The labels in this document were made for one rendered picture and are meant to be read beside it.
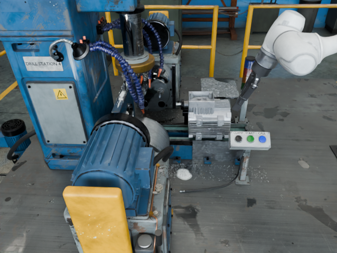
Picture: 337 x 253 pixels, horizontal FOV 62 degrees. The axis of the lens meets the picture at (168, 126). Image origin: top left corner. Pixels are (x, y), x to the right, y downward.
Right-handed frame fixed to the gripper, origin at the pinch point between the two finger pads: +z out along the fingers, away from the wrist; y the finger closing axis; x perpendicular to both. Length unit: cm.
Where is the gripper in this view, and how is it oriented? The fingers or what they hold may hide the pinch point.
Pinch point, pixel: (238, 103)
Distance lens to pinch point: 128.6
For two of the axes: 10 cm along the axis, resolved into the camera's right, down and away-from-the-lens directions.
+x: 9.1, 4.1, 0.4
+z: -3.5, 7.3, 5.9
